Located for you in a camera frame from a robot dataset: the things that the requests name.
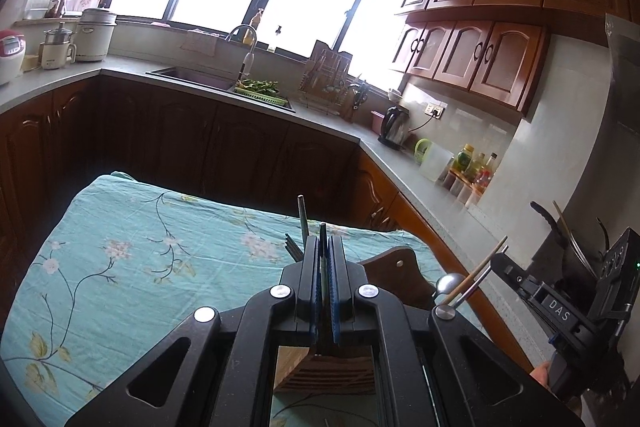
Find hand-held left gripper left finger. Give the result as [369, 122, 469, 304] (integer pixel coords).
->
[65, 236, 324, 427]

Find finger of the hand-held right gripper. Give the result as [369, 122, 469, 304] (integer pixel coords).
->
[490, 253, 544, 296]

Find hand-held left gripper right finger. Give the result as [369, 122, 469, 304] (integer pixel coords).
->
[326, 235, 584, 427]

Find metal chopstick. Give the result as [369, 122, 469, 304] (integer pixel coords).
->
[462, 245, 510, 309]
[298, 195, 309, 254]

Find steel spoon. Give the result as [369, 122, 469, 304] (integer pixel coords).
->
[433, 272, 467, 309]

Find wooden utensil holder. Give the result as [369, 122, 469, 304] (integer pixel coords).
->
[272, 246, 437, 396]

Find person's right hand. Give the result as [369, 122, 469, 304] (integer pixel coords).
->
[530, 362, 551, 390]

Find black wok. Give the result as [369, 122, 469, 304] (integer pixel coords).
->
[529, 201, 627, 279]

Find row of condiment bottles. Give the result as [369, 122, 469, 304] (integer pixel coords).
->
[439, 144, 501, 208]

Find translucent plastic container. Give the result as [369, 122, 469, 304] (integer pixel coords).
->
[418, 142, 454, 182]

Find green mug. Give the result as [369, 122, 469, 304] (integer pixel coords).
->
[413, 138, 434, 166]

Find steel electric kettle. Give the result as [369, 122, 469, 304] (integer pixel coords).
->
[377, 105, 411, 152]

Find grey kitchen countertop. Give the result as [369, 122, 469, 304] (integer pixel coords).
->
[0, 54, 542, 304]

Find floral teal tablecloth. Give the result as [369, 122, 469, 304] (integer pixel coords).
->
[0, 171, 482, 427]

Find wooden lower cabinets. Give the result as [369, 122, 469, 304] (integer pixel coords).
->
[0, 74, 532, 373]

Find wooden cabinets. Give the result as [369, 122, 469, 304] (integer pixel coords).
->
[390, 0, 632, 116]
[0, 74, 532, 373]

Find basket of green vegetables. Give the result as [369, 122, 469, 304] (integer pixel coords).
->
[233, 79, 292, 106]

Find range hood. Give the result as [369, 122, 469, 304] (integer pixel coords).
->
[604, 13, 640, 128]

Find dish drying rack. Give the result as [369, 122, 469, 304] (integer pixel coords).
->
[299, 40, 357, 114]

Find wooden upper cabinets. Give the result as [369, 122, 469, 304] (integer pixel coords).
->
[390, 0, 632, 116]

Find kitchen sink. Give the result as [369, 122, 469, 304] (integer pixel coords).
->
[146, 65, 296, 114]

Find curved steel faucet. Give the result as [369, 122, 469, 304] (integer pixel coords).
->
[224, 25, 259, 88]

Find yellow dish soap bottle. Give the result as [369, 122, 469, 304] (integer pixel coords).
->
[243, 8, 265, 46]

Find large white rice cooker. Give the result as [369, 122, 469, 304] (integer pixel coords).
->
[74, 8, 119, 63]

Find small electric cooking pot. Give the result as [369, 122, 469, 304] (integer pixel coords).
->
[39, 22, 77, 71]

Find white and red rice cooker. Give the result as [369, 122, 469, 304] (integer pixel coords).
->
[0, 34, 26, 86]

